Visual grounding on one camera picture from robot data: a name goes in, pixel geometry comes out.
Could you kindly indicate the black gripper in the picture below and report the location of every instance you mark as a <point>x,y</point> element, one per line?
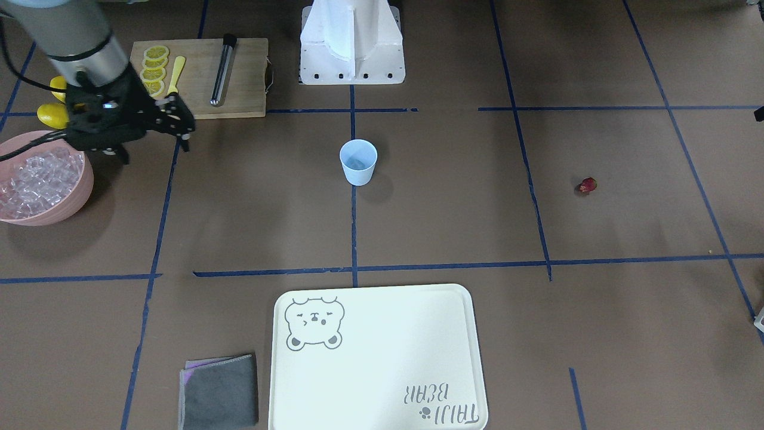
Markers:
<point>132,95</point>

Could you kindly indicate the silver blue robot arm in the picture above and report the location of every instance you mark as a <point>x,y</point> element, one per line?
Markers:
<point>75,36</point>

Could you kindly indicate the pile of clear ice cubes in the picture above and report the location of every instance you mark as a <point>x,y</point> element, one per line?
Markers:
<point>41,182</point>

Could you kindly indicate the light blue plastic cup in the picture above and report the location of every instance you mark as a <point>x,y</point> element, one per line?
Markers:
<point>358,159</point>

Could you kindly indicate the white cup rack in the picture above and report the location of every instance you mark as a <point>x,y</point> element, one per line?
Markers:
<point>758,321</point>

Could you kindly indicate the lemon slice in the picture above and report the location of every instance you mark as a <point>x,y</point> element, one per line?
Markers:
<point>156,53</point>
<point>155,74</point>
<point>154,63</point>
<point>154,88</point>

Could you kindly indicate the steel muddler black tip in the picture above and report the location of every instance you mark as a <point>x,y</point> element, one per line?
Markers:
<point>229,42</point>

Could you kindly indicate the pink bowl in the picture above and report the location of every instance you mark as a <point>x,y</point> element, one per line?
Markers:
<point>69,204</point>

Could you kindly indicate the yellow plastic knife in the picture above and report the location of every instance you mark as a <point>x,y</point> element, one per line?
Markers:
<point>177,68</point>

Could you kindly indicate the wooden cutting board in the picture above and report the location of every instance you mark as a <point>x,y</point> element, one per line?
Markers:
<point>244,94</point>

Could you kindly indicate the whole yellow lemon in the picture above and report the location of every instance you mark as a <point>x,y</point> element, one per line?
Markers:
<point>59,87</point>
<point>53,115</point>

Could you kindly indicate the grey folded cloth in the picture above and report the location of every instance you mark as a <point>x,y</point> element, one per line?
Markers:
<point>218,393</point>

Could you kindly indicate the cream bear print tray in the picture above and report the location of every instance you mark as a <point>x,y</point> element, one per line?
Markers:
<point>393,357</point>

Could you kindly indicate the red strawberry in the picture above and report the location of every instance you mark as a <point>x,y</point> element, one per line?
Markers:
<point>587,186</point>

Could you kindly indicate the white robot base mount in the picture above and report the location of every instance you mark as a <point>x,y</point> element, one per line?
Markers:
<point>351,43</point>

